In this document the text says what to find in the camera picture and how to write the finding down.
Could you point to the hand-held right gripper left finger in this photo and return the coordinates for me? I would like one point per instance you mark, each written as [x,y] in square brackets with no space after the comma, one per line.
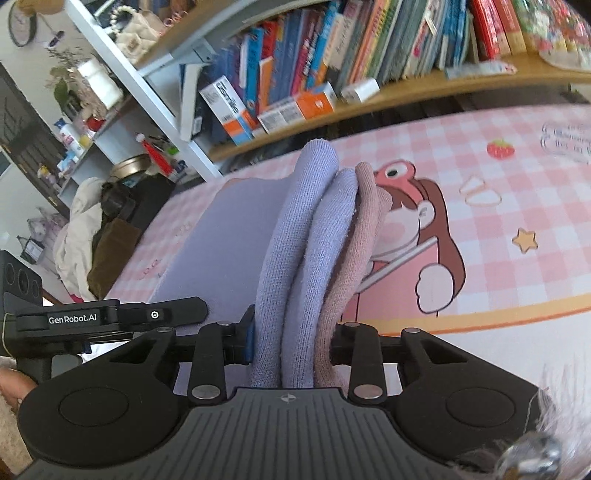
[249,339]

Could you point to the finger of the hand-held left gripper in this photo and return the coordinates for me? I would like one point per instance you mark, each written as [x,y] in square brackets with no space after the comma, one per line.
[157,315]

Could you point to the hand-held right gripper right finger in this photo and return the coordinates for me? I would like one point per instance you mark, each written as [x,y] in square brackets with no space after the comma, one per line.
[344,353]

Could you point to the purple and pink knit sweater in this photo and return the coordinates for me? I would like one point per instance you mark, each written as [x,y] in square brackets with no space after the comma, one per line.
[300,230]

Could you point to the person's left hand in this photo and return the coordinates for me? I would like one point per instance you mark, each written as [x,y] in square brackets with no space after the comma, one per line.
[14,385]

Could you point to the white padded cloth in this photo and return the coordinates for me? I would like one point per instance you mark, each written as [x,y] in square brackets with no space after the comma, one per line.
[76,240]

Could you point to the gold metal bowl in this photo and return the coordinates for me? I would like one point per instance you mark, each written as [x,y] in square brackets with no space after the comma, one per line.
[131,167]

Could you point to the pink checked bed sheet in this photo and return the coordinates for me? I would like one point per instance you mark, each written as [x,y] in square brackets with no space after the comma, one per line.
[508,286]

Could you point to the tall blue orange carton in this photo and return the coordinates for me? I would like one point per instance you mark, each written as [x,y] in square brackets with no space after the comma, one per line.
[228,110]

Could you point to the white shelving unit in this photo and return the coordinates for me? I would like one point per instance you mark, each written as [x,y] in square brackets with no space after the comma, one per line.
[138,87]

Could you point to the flat white orange carton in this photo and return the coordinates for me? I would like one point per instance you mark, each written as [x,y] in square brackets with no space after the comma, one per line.
[295,108]

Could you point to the dried flower bouquet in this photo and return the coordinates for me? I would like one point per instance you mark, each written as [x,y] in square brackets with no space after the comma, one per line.
[81,85]

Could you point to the white charger plug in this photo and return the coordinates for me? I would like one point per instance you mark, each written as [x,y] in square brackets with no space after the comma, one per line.
[360,90]

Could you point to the wooden bookshelf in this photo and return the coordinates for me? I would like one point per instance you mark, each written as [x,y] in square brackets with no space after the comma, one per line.
[415,94]

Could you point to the cream quilted beaded bag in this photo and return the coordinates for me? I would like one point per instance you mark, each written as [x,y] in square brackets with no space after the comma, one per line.
[136,34]

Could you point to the row of colourful books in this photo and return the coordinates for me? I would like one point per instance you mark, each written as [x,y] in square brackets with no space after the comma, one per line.
[369,41]

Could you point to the white paper strip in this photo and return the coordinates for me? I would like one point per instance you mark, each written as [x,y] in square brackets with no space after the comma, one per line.
[480,69]

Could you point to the round wall clock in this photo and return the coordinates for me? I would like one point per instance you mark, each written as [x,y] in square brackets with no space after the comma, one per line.
[23,23]

